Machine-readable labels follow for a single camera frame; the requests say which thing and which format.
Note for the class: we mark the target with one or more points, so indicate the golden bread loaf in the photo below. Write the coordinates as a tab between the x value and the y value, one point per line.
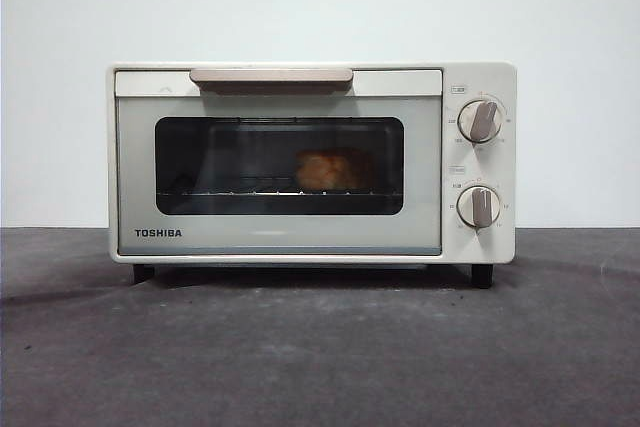
332	170

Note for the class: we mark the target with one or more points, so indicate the cream oven knob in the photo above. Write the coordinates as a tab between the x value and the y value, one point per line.
480	120
479	206

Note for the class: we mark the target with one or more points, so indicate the cream Toshiba toaster oven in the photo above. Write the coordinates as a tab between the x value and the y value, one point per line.
480	77

